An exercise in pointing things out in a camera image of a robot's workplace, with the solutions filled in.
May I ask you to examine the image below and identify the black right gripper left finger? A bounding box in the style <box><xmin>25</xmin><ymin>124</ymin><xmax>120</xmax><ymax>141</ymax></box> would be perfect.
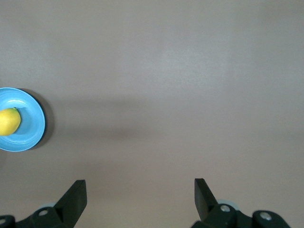
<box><xmin>0</xmin><ymin>180</ymin><xmax>87</xmax><ymax>228</ymax></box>

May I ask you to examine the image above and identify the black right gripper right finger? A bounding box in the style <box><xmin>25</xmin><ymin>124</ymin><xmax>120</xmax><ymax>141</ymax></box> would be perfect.
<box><xmin>191</xmin><ymin>178</ymin><xmax>291</xmax><ymax>228</ymax></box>

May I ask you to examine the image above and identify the yellow lemon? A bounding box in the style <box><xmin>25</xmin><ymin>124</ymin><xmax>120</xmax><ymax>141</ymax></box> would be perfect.
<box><xmin>0</xmin><ymin>107</ymin><xmax>21</xmax><ymax>136</ymax></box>

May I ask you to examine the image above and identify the blue plate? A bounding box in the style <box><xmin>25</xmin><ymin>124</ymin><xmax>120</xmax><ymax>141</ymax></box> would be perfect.
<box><xmin>0</xmin><ymin>87</ymin><xmax>46</xmax><ymax>152</ymax></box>

